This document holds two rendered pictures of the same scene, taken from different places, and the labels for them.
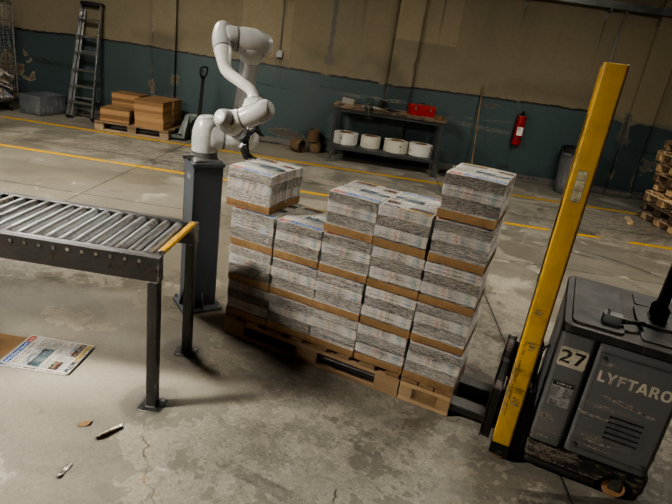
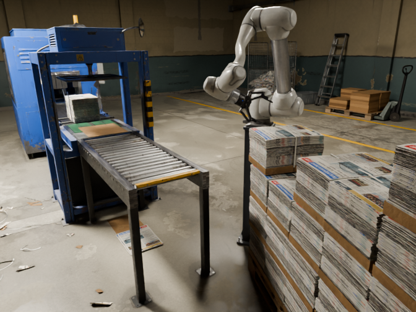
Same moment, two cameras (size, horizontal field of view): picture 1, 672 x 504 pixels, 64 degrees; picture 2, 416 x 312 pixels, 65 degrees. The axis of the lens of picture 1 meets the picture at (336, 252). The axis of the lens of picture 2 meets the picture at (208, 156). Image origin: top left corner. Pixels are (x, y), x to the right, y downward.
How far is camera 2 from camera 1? 1.83 m
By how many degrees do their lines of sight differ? 52
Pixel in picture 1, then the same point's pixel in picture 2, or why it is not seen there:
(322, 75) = not seen: outside the picture
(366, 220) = (320, 198)
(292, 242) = (276, 205)
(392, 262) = (340, 260)
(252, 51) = (272, 26)
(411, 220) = (356, 210)
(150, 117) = (360, 104)
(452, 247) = (403, 270)
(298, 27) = not seen: outside the picture
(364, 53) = not seen: outside the picture
